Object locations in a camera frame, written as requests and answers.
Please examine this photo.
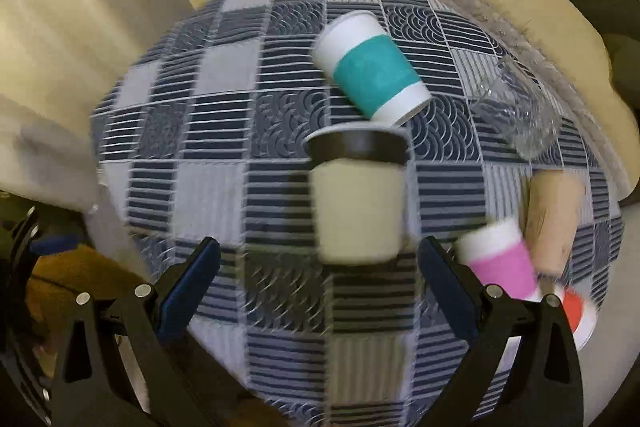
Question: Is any red banded white cup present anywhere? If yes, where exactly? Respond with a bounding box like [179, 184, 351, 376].
[554, 284, 598, 351]

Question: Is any black banded white paper cup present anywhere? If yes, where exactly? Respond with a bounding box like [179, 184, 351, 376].
[306, 121, 409, 267]

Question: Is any cream sofa seat cover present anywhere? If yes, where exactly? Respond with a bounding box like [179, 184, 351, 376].
[444, 0, 639, 198]

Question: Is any clear glass cup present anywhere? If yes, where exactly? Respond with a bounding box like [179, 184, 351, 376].
[471, 55, 562, 160]

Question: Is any beige paper cup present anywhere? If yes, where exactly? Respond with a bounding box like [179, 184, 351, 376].
[525, 170, 586, 279]

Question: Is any teal banded white cup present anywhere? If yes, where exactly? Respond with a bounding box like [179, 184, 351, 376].
[311, 10, 432, 126]

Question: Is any blue patterned tablecloth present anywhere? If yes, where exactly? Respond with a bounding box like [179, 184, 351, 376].
[91, 0, 623, 426]

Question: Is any pink banded white cup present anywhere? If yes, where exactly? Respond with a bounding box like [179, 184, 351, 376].
[454, 218, 541, 301]

